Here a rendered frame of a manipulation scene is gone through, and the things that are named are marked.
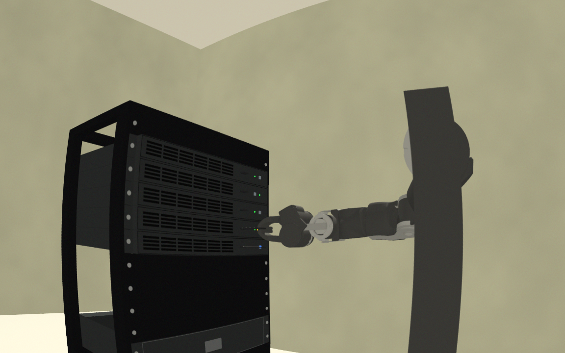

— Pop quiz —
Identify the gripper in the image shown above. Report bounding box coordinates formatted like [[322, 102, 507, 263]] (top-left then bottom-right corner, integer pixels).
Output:
[[257, 205, 328, 248]]

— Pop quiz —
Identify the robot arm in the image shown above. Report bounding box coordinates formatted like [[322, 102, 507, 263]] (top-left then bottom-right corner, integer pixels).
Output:
[[309, 122, 473, 243]]

